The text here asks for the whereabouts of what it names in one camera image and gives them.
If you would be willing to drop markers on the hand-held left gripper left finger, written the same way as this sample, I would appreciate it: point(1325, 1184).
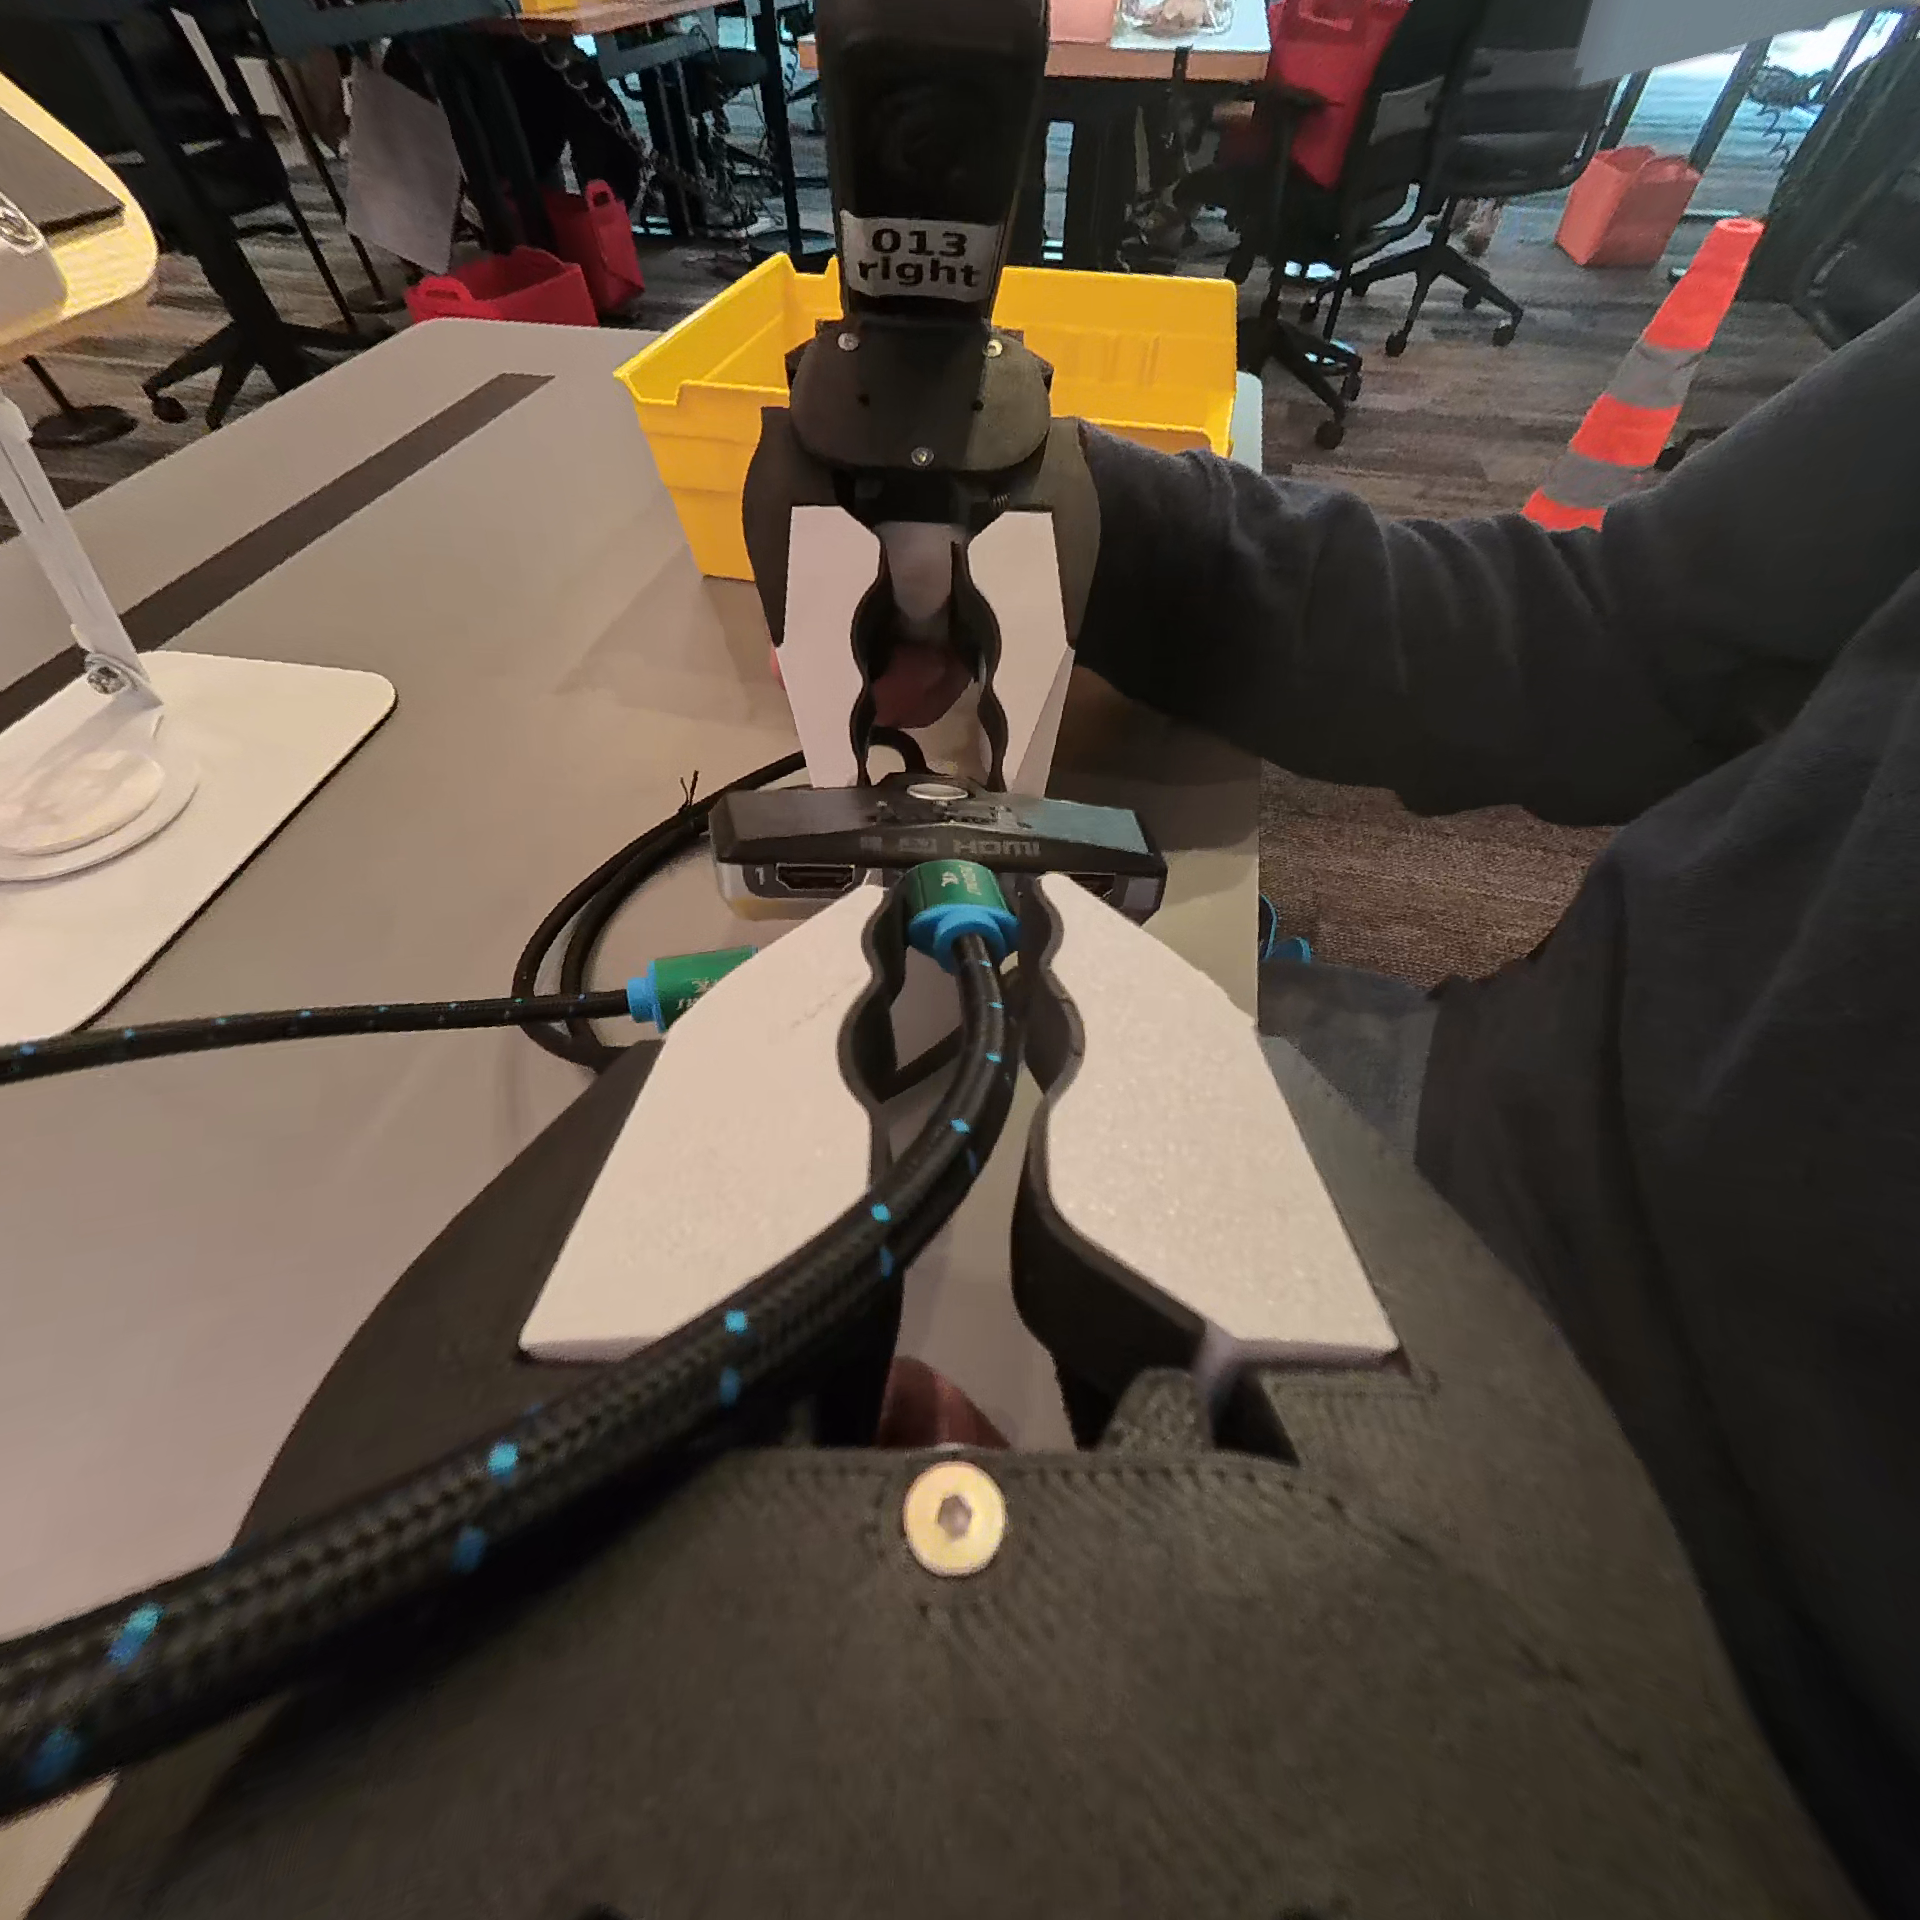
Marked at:
point(705, 1172)

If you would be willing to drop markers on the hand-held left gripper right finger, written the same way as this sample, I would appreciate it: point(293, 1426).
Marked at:
point(1200, 1184)

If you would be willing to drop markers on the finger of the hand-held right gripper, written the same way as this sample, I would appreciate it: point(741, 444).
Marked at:
point(1026, 629)
point(818, 629)

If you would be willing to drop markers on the dark grey hdmi switch box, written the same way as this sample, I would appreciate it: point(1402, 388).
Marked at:
point(809, 832)

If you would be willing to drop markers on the yellow plastic bin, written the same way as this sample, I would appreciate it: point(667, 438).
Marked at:
point(705, 421)

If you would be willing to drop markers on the person's right forearm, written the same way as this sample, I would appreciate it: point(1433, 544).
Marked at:
point(1425, 629)

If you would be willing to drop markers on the person's right hand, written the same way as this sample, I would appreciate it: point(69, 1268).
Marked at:
point(921, 661)

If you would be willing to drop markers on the person's blue jeans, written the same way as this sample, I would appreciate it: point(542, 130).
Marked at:
point(1349, 1050)

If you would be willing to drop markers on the red storage bin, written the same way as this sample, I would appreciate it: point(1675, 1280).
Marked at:
point(598, 240)

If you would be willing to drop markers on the long wooden desk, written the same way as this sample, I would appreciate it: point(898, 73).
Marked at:
point(1155, 53)

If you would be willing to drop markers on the black office chair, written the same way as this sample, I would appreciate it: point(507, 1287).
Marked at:
point(1441, 181)
point(241, 181)

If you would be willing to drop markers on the grey hanging sheet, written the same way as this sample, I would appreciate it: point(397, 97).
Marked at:
point(397, 165)

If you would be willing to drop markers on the orange traffic cone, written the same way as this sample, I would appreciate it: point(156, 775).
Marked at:
point(1651, 389)

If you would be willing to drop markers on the orange bag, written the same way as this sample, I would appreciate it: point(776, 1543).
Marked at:
point(1628, 210)

